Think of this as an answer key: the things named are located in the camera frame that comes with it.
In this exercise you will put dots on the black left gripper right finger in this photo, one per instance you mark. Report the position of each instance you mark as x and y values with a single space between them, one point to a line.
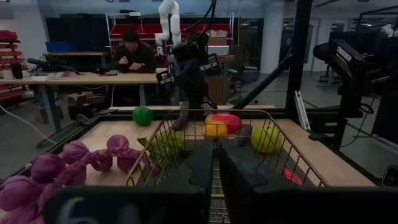
236 168

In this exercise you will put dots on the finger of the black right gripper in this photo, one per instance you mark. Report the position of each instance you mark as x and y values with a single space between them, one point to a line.
181 121
196 114

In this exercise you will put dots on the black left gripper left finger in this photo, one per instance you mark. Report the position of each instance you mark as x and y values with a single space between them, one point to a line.
196 168

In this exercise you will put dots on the green grape bunch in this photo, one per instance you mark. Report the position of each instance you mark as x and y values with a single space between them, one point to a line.
168 143

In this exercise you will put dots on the red yellow mango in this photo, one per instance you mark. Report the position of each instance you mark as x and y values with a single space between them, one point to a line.
228 121

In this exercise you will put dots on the green lime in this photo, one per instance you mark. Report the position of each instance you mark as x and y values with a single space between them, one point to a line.
142 116

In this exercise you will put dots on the green apple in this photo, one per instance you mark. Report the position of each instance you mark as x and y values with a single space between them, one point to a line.
265 140

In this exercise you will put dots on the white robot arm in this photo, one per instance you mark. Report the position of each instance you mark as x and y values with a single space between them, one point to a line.
169 18

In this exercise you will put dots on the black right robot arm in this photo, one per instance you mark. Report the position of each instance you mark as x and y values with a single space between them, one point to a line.
189 46

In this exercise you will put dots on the grey woven placemat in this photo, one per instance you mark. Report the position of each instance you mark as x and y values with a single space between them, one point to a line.
289 161

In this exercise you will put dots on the cardboard box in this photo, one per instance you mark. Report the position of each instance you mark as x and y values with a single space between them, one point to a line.
217 37

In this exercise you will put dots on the person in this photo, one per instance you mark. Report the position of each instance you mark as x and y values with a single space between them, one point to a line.
133 54

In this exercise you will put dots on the red bin shelf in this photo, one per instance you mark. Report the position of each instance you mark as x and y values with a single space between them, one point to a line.
146 29

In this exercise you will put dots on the white round pillar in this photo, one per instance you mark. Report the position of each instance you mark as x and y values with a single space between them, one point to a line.
272 34

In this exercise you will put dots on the wooden desk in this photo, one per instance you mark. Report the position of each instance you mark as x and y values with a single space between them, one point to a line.
93 78

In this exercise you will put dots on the blue plastic bin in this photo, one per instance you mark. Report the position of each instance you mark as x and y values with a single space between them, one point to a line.
62 46

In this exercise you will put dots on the purple grape bunch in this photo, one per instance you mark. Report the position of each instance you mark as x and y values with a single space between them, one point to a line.
46 168

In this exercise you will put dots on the red storage rack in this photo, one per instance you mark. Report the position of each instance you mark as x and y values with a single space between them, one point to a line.
9 35

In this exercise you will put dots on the white metal bracket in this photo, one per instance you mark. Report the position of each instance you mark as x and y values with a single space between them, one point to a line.
302 110

